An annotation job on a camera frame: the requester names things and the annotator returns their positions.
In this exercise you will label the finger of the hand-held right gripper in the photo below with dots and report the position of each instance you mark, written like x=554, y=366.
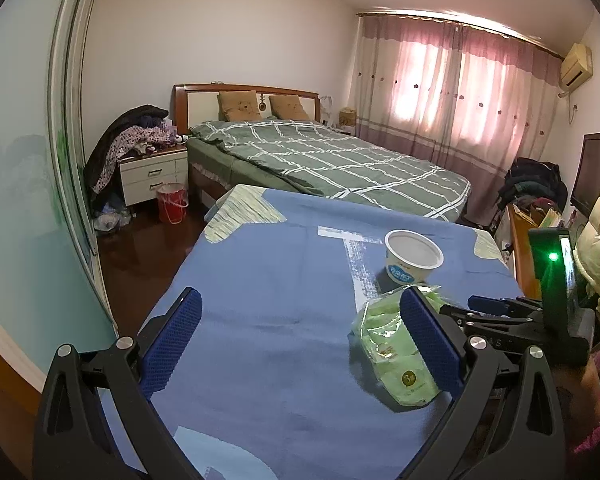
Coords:
x=482, y=303
x=460, y=312

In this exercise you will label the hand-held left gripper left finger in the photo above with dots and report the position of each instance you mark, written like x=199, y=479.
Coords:
x=172, y=340

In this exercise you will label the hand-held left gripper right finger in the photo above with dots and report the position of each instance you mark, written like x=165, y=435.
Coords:
x=430, y=340

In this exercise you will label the green plastic wrapper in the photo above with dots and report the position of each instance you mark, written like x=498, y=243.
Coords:
x=390, y=355

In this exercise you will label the person's right hand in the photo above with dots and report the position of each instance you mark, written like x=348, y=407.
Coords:
x=585, y=400

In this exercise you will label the wooden desk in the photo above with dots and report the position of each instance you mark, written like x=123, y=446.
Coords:
x=522, y=255

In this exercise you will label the white yogurt cup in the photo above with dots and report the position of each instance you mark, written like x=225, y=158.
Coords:
x=405, y=272

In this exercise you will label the blue patterned tablecloth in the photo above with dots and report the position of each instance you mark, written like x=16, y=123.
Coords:
x=270, y=310

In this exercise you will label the dark clothes pile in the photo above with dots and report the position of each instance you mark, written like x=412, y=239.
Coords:
x=535, y=180

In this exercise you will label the black television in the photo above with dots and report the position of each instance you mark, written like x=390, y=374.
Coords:
x=597, y=170

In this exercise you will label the red bucket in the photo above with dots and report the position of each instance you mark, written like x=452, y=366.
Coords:
x=171, y=205

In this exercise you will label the plastic bags heap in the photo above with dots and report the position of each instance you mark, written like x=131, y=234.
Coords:
x=111, y=219

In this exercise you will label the white nightstand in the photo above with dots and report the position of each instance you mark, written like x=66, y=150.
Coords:
x=150, y=175

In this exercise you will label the frosted sliding wardrobe door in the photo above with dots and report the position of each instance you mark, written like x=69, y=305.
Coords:
x=30, y=210

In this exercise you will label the pink sheer curtain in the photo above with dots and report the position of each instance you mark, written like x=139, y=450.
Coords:
x=455, y=110

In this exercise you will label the green checked quilt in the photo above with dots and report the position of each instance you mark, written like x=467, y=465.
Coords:
x=330, y=165

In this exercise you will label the floral garment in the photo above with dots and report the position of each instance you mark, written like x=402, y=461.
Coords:
x=130, y=140

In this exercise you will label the cream air conditioner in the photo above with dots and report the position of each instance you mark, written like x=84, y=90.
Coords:
x=576, y=66

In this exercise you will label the pile of clothes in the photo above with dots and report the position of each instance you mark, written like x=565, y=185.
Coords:
x=140, y=115

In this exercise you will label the brown pillow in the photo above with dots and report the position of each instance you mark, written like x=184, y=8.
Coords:
x=239, y=106
x=290, y=107

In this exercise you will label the wooden bed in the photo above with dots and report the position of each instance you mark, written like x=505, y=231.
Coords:
x=200, y=91

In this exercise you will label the dark hanging ornament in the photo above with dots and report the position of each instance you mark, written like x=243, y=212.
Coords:
x=263, y=104

